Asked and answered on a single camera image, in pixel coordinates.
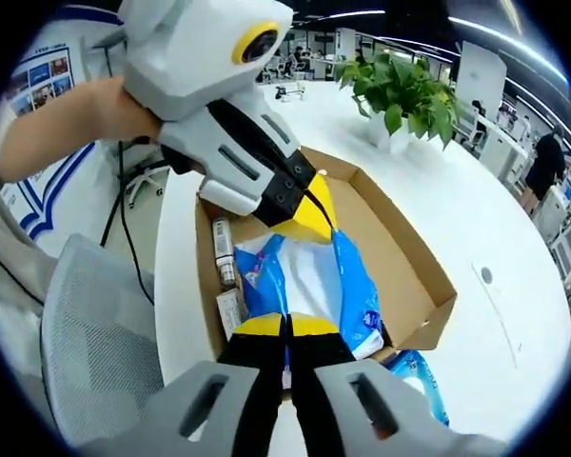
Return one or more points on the green potted plant white pot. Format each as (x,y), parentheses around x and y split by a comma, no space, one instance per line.
(399,90)

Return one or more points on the silver tube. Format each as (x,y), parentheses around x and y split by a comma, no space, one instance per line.
(223,247)

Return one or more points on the white office chair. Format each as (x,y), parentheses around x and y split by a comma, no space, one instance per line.
(145,178)

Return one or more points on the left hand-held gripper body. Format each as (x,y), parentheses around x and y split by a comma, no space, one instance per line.
(185,57)

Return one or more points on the wall poster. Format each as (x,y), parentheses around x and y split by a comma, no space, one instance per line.
(43,81)

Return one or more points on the brown cardboard shoe box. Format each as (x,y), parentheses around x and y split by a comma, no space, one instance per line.
(399,247)

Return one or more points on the small black white device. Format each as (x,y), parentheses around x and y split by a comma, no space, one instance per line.
(288,90)

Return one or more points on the small white carton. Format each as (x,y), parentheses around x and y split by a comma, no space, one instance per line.
(230,314)

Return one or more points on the person's left hand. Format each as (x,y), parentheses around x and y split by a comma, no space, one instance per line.
(124,114)

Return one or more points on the grey mesh chair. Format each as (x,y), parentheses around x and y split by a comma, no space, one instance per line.
(100,333)

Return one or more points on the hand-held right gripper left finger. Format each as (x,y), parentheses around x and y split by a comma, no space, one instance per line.
(261,352)

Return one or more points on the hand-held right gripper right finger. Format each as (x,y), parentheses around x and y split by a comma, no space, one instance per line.
(314,352)

